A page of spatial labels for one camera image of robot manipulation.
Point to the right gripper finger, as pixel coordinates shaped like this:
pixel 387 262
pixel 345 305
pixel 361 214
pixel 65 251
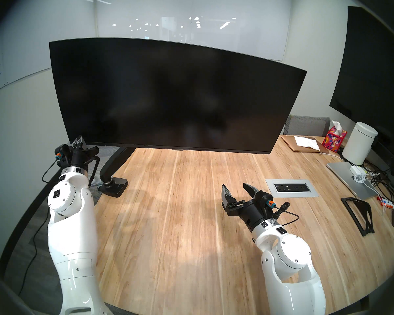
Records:
pixel 227 196
pixel 250 190

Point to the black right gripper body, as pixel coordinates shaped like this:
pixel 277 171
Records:
pixel 254 211

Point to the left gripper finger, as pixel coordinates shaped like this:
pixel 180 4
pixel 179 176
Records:
pixel 82 143
pixel 75 143

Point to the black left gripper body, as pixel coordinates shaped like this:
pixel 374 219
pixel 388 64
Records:
pixel 77 157

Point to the black curved wide monitor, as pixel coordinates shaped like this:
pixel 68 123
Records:
pixel 177 97

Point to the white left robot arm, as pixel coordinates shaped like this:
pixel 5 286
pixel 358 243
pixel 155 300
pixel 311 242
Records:
pixel 75 239

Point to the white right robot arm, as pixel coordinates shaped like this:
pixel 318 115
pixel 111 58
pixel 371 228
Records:
pixel 292 268

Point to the grey mesh office chair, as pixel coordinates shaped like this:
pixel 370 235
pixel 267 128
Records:
pixel 107 153
pixel 308 125

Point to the silver table power outlet panel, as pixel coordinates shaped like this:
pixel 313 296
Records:
pixel 292 193

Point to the brown leather desk pad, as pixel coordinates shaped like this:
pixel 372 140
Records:
pixel 289 143

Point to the white paper napkin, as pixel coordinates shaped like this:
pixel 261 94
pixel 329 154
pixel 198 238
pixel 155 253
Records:
pixel 307 143

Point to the silver laptop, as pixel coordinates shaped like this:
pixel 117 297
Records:
pixel 344 176

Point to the colourful floral tissue box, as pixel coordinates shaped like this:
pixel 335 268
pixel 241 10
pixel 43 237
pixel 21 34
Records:
pixel 334 140

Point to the white power adapter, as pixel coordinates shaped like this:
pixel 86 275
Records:
pixel 357 170

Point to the black folding laptop stand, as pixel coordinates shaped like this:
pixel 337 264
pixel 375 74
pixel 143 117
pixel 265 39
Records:
pixel 366 216

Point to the glass whiteboard with handwriting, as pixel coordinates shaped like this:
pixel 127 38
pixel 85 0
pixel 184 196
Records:
pixel 26 38

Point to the white cylindrical canister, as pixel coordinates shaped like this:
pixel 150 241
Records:
pixel 358 145

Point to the red and white marker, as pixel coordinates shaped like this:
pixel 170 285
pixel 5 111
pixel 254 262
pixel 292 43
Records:
pixel 386 203

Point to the large glass whiteboard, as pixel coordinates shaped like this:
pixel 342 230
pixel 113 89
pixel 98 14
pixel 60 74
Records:
pixel 184 9

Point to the large black wall television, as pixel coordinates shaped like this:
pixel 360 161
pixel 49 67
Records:
pixel 367 71

